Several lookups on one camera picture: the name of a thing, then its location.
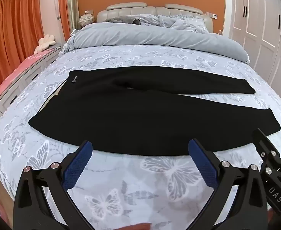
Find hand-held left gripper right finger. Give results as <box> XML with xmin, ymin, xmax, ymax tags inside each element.
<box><xmin>188</xmin><ymin>138</ymin><xmax>272</xmax><ymax>230</ymax></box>

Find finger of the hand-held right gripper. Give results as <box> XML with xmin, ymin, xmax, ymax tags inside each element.
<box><xmin>253</xmin><ymin>127</ymin><xmax>281</xmax><ymax>173</ymax></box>

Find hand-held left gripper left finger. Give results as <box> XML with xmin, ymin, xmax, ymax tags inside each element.
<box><xmin>12</xmin><ymin>140</ymin><xmax>94</xmax><ymax>230</ymax></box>

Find black pants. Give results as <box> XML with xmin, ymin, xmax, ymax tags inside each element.
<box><xmin>28</xmin><ymin>66</ymin><xmax>281</xmax><ymax>157</ymax></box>

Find white drawer cabinet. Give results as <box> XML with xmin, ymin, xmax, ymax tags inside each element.
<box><xmin>0</xmin><ymin>50</ymin><xmax>62</xmax><ymax>137</ymax></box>

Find white wardrobe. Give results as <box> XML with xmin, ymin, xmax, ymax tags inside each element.
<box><xmin>228</xmin><ymin>0</ymin><xmax>281</xmax><ymax>103</ymax></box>

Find butterfly print duvet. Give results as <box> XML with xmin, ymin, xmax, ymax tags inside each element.
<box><xmin>0</xmin><ymin>44</ymin><xmax>281</xmax><ymax>230</ymax></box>

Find cream flower-shaped cushion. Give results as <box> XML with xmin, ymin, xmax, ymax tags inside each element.
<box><xmin>34</xmin><ymin>34</ymin><xmax>57</xmax><ymax>54</ymax></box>

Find grey folded blanket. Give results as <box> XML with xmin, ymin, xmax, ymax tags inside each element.
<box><xmin>60</xmin><ymin>21</ymin><xmax>250</xmax><ymax>65</ymax></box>

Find butterfly print pillow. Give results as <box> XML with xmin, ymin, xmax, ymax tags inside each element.
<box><xmin>140</xmin><ymin>14</ymin><xmax>210</xmax><ymax>33</ymax></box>

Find white flower ornament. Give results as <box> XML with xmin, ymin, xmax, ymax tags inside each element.
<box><xmin>79</xmin><ymin>13</ymin><xmax>96</xmax><ymax>27</ymax></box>

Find orange curtain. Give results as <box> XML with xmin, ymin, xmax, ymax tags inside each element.
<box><xmin>0</xmin><ymin>0</ymin><xmax>70</xmax><ymax>99</ymax></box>

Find dark grey cloth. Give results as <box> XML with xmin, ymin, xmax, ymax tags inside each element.
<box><xmin>106</xmin><ymin>16</ymin><xmax>148</xmax><ymax>26</ymax></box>

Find beige padded headboard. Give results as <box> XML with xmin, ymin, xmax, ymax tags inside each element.
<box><xmin>97</xmin><ymin>2</ymin><xmax>214</xmax><ymax>33</ymax></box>

